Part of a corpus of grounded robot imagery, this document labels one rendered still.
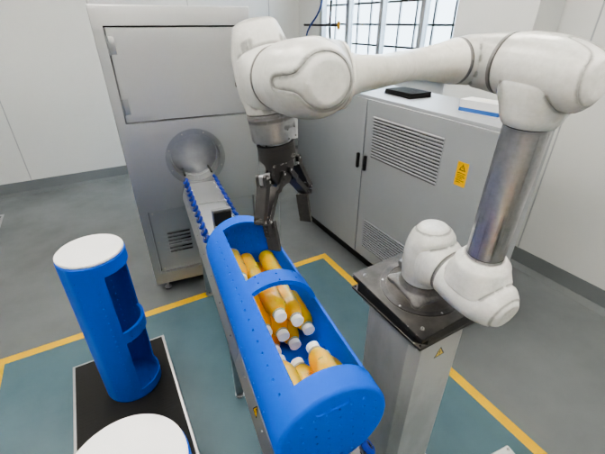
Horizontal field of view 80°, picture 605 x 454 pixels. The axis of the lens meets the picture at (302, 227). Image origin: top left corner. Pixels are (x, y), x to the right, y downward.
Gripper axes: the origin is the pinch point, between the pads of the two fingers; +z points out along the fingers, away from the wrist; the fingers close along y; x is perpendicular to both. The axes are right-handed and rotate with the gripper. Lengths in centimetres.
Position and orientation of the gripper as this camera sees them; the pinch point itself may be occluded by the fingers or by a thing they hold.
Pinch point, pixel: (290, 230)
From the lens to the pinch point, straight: 80.7
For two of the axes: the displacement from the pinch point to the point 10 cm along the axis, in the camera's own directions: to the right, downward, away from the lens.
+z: 1.4, 8.7, 4.6
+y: 4.9, -4.7, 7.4
